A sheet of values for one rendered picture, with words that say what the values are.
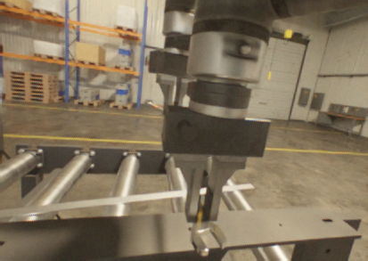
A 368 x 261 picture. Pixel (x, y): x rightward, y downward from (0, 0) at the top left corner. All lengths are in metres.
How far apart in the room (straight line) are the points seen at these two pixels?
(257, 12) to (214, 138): 0.14
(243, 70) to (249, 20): 0.05
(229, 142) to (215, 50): 0.11
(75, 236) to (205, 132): 0.30
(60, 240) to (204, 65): 0.37
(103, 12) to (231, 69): 9.80
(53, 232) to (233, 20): 0.43
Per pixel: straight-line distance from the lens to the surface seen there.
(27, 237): 0.45
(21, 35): 10.83
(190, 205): 0.26
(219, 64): 0.18
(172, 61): 0.43
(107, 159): 1.40
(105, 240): 0.40
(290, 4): 0.20
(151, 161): 1.38
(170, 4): 0.45
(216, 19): 0.20
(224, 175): 0.25
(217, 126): 0.21
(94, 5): 10.09
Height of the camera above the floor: 1.45
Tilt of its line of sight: 10 degrees down
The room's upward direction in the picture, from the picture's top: 8 degrees clockwise
